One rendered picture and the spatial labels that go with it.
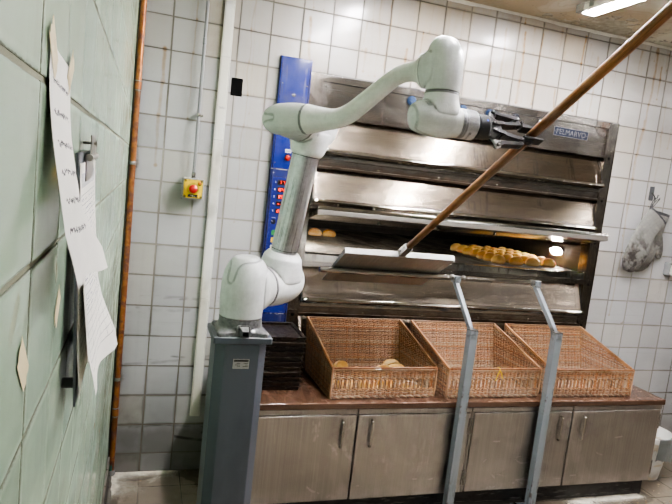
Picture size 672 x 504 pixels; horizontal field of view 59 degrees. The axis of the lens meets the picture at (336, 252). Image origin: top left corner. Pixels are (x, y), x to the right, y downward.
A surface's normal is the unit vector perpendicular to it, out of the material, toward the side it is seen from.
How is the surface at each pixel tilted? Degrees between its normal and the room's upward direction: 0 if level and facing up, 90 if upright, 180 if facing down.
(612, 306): 90
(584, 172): 70
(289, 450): 90
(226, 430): 90
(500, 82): 90
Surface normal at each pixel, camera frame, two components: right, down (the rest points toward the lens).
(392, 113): 0.29, 0.15
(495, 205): 0.32, -0.20
